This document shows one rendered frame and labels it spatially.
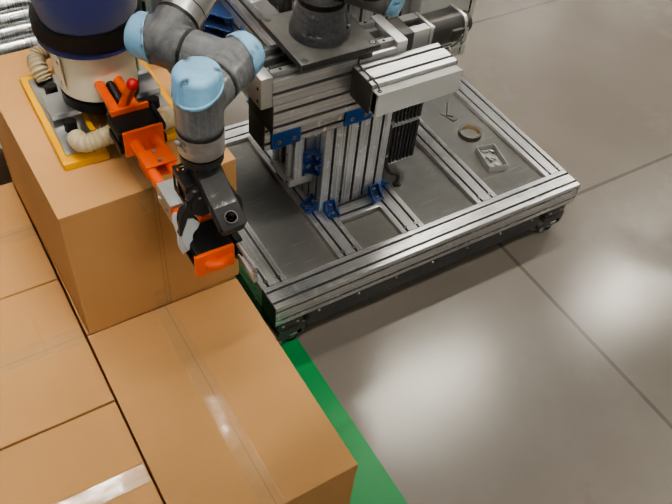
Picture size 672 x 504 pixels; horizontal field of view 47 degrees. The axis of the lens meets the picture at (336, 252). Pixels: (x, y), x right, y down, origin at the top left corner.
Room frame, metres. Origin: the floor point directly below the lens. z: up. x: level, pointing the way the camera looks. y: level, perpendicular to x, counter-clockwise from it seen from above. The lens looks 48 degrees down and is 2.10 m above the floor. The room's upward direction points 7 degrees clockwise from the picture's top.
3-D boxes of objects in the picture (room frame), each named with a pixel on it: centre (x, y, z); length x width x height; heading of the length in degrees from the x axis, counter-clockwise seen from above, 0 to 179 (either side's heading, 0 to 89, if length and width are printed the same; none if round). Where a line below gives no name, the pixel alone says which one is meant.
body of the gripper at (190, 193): (0.93, 0.24, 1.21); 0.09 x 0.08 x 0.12; 35
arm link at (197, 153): (0.92, 0.23, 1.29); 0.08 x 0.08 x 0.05
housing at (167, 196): (1.01, 0.30, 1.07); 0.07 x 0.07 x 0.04; 35
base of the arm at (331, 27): (1.68, 0.11, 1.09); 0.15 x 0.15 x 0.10
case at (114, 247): (1.40, 0.58, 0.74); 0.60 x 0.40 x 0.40; 37
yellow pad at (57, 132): (1.34, 0.65, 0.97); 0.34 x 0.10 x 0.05; 35
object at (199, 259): (0.90, 0.23, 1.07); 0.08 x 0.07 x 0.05; 35
